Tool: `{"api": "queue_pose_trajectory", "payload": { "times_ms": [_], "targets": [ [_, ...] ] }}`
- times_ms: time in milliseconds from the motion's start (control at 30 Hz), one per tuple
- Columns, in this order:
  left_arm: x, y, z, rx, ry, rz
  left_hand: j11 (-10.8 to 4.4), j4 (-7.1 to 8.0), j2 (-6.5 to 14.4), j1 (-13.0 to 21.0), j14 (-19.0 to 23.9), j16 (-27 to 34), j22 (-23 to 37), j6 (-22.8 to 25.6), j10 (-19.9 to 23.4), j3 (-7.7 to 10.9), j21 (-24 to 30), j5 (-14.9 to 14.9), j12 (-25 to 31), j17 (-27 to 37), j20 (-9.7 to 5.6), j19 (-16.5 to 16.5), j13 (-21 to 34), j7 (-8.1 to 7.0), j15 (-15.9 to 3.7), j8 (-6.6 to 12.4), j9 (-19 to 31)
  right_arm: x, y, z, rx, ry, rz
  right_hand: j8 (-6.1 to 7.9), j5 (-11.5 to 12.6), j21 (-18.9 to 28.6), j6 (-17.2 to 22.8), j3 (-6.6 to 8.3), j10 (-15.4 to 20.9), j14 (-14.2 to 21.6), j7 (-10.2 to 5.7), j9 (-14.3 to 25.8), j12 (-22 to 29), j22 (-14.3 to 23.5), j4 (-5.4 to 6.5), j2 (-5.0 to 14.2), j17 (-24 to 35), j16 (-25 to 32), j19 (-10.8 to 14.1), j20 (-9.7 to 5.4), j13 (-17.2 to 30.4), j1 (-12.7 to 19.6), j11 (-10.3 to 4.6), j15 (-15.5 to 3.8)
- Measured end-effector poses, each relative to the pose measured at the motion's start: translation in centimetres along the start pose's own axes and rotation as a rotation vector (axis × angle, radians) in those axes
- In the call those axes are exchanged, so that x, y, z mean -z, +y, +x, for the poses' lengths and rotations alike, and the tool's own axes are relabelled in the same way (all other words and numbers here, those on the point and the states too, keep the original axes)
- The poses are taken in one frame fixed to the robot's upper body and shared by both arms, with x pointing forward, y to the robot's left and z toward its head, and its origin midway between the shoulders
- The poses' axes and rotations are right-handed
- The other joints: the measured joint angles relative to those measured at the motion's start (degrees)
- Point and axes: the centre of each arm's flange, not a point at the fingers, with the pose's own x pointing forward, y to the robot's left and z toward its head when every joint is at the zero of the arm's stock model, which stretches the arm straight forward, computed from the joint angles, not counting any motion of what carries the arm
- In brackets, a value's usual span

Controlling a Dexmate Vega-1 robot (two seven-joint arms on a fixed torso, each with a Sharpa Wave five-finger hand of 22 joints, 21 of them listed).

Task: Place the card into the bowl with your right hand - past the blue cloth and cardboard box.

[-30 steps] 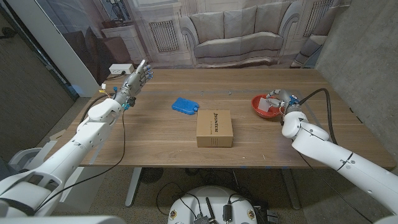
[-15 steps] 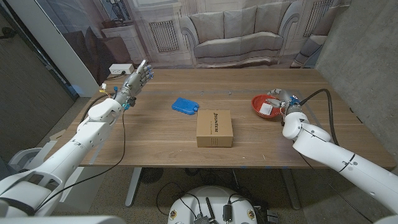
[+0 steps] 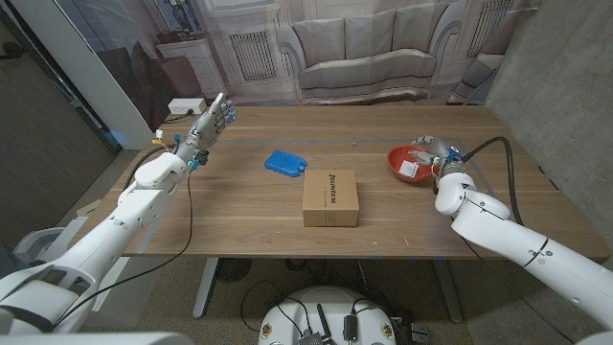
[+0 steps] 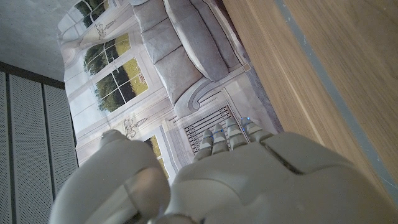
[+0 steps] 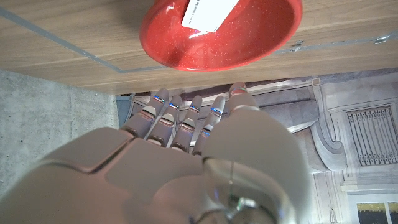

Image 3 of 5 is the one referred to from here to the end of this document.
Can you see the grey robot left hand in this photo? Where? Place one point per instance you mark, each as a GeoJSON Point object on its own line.
{"type": "Point", "coordinates": [203, 129]}

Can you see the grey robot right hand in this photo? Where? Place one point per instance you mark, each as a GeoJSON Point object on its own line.
{"type": "Point", "coordinates": [443, 152]}

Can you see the white card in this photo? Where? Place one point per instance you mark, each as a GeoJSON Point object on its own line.
{"type": "Point", "coordinates": [408, 168]}

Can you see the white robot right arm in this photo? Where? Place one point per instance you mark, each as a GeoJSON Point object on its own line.
{"type": "Point", "coordinates": [517, 239]}

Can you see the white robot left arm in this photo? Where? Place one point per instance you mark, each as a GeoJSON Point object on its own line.
{"type": "Point", "coordinates": [103, 244]}

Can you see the red bowl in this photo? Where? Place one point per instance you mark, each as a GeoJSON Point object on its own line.
{"type": "Point", "coordinates": [402, 165]}

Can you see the brown cardboard box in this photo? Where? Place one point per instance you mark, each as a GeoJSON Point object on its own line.
{"type": "Point", "coordinates": [330, 201]}

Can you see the white power strip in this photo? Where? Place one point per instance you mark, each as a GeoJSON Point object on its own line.
{"type": "Point", "coordinates": [184, 105]}

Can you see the blue pouch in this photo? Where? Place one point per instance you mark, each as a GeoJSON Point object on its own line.
{"type": "Point", "coordinates": [284, 163]}

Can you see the printed sofa room backdrop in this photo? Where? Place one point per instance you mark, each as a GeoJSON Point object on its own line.
{"type": "Point", "coordinates": [364, 48]}

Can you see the black round floor fan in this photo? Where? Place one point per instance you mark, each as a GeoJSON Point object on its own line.
{"type": "Point", "coordinates": [233, 269]}

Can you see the white table leg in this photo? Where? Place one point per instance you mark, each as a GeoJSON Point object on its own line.
{"type": "Point", "coordinates": [205, 287]}

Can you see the white robot torso base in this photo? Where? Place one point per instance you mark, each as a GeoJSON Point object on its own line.
{"type": "Point", "coordinates": [306, 311]}

